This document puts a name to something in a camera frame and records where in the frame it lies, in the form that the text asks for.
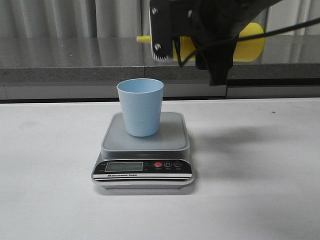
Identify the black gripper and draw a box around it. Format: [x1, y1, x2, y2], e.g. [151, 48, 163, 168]
[169, 0, 253, 87]

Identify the light blue plastic cup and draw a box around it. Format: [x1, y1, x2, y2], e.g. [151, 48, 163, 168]
[116, 78, 164, 137]

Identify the yellow squeeze bottle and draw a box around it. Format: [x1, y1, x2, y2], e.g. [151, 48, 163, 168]
[136, 22, 265, 62]

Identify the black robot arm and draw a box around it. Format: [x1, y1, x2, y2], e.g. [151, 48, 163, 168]
[169, 0, 276, 86]

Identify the silver digital kitchen scale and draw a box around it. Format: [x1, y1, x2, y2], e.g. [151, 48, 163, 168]
[91, 112, 195, 190]

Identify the grey stone counter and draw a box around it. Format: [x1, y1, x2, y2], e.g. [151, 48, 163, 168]
[0, 35, 320, 103]

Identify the grey curtain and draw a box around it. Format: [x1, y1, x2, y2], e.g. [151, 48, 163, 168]
[0, 0, 271, 38]

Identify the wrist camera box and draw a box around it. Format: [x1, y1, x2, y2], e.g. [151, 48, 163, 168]
[149, 0, 173, 62]

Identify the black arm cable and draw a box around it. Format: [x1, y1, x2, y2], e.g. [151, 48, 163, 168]
[172, 17, 320, 68]

